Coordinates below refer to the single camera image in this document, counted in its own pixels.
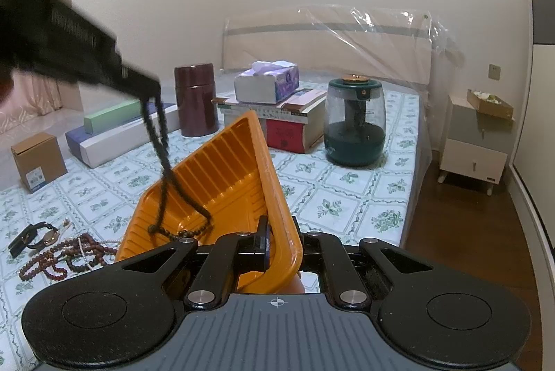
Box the long green box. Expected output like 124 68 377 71
84 100 148 135

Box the orange plastic tray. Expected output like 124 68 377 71
115 111 304 294

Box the long blue white box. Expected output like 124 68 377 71
65 101 180 169

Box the reddish brown bead necklace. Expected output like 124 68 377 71
17 234 119 282

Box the shallow cardboard box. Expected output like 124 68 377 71
466 88 515 121

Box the dark red cylindrical canister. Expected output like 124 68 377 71
174 62 220 138

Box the dark grey container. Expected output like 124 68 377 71
324 74 386 168

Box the black strap wristwatch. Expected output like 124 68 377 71
8 222 61 258

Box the pink cover book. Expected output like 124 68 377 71
277 88 329 114

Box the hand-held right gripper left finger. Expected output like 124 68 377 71
115 217 274 310

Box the white grey nightstand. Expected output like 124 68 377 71
439 93 515 197

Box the white grey wardrobe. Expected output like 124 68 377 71
506 0 555 254

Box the floral bed sheet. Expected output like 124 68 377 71
0 75 435 356

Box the plastic wrapped headboard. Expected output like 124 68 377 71
220 6 462 99

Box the tissue pack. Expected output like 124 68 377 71
234 60 301 104

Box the small cardboard box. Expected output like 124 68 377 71
10 132 69 194

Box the dark bead necklace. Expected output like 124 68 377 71
139 91 215 244

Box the white paperback book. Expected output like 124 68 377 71
212 94 284 117

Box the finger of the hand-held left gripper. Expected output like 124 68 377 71
121 63 164 99

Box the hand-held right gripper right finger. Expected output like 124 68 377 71
298 231 435 310

